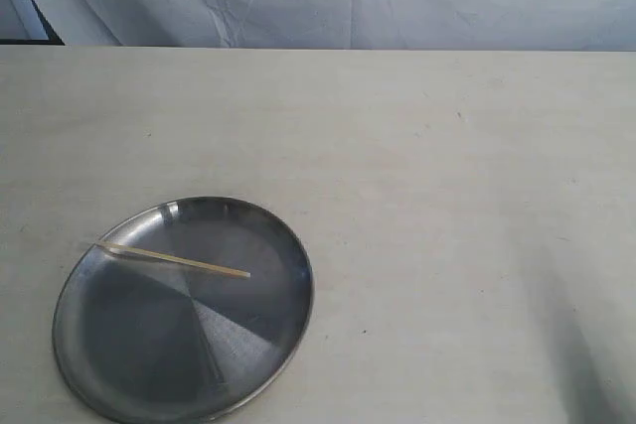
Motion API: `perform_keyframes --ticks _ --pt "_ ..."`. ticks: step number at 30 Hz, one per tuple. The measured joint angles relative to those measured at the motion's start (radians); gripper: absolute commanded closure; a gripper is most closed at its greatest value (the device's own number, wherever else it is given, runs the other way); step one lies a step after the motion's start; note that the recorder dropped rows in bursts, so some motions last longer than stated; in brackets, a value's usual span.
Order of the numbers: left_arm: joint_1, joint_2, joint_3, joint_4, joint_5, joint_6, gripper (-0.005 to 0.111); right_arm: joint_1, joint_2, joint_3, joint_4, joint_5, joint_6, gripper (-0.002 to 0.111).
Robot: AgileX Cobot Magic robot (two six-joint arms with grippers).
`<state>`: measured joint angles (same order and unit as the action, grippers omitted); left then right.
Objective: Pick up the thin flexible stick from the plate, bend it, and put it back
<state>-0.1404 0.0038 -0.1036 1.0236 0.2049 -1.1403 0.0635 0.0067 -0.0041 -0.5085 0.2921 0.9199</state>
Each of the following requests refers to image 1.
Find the round stainless steel plate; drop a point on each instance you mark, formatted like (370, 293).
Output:
(140, 340)

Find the black frame behind table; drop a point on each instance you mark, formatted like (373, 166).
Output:
(48, 38)

